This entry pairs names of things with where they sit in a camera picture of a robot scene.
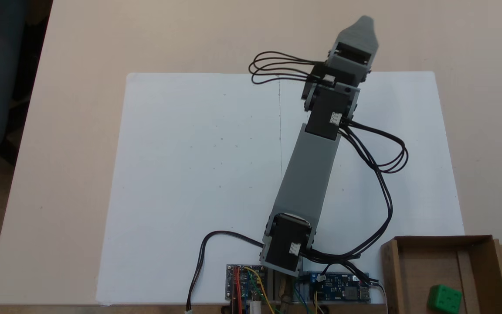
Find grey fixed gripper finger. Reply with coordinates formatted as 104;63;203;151
336;16;379;50

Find green dice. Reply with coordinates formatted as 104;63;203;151
427;284;462;314

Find brown cardboard box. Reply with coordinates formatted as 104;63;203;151
380;235;502;314

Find white paper sheet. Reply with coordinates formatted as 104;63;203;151
95;71;465;306

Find blue circuit board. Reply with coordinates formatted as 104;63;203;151
299;271;372;303

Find black gripper motor cable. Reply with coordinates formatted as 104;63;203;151
248;51;328;85

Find black elbow motor cable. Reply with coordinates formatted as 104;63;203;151
340;120;410;174

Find long black arm cable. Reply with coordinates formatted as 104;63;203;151
312;124;394;262

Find black shoulder motor cable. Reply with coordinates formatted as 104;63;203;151
303;249;383;289

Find black cable with white plug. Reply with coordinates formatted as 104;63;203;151
185;231;267;313

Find circuit board with coloured wires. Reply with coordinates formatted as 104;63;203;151
226;264;274;302

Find red wire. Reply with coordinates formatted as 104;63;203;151
232;266;242;314

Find yellow wire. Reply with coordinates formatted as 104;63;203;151
244;266;278;314

